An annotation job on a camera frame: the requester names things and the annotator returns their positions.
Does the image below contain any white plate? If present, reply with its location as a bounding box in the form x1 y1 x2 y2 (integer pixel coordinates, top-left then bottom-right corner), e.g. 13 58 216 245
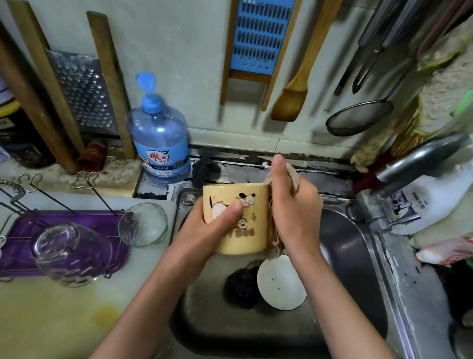
254 237 335 315

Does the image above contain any purple plastic tray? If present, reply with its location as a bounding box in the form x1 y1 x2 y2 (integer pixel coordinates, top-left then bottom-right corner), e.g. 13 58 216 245
0 200 133 291

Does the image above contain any person's left hand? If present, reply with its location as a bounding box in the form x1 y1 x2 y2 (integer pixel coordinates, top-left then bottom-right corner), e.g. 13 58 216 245
162 192 246 290

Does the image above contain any wooden rolling pin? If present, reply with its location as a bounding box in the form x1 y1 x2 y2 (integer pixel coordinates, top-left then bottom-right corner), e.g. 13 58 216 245
0 3 94 175

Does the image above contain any small blue water bottle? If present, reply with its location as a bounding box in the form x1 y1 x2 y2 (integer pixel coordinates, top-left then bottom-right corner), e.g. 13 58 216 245
121 71 199 185

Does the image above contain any beige dish cloth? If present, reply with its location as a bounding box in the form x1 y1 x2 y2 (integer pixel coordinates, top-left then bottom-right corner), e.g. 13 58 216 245
263 159 303 262

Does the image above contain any stainless steel sink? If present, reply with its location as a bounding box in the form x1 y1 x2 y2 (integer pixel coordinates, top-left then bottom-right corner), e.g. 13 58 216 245
150 171 473 359

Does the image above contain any metal wire cup rack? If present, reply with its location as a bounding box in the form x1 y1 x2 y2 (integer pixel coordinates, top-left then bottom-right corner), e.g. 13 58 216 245
0 163 139 295

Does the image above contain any wooden slicer with blue blade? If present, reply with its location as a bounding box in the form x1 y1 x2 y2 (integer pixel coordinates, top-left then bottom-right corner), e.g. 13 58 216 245
220 0 307 115

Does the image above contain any person's left forearm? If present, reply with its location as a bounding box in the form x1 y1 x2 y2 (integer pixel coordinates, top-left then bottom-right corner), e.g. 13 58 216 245
84 256 213 359

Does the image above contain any person's right hand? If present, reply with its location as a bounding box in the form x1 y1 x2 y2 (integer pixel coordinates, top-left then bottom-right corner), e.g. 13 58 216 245
261 153 330 264

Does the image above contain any white spray bottle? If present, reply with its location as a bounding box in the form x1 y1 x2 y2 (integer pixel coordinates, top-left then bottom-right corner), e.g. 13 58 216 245
384 122 473 242

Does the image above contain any mesh strainer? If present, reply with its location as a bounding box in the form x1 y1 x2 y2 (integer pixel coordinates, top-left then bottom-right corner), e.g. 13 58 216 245
325 62 412 144

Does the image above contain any pink and white plastic bag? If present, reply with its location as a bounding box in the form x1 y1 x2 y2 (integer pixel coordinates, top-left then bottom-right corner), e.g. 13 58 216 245
413 232 473 269

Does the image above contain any wooden framed metal grater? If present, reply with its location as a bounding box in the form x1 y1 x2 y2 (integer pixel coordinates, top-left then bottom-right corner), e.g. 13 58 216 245
0 0 150 161

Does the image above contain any stack of labelled tin cans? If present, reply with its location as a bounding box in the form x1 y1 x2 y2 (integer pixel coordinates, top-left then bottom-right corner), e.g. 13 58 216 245
0 57 66 171

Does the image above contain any wooden spatula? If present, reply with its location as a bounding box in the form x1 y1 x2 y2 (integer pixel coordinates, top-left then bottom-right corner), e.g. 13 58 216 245
270 0 348 127

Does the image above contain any black wire scourer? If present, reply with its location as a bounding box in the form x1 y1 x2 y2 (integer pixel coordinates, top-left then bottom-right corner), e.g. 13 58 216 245
223 263 265 311

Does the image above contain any metal faucet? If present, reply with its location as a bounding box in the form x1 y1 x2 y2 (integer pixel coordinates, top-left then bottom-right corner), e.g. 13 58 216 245
343 123 473 243

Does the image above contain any metal peeler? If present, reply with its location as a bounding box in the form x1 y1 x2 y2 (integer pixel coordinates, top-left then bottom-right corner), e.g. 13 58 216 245
335 0 402 101
351 0 430 101

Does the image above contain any yellow mug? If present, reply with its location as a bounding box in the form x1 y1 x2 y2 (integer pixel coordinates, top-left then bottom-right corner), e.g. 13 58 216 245
196 177 274 259

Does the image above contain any dark scouring pad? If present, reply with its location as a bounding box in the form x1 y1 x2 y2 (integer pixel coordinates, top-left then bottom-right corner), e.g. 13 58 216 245
190 159 223 189

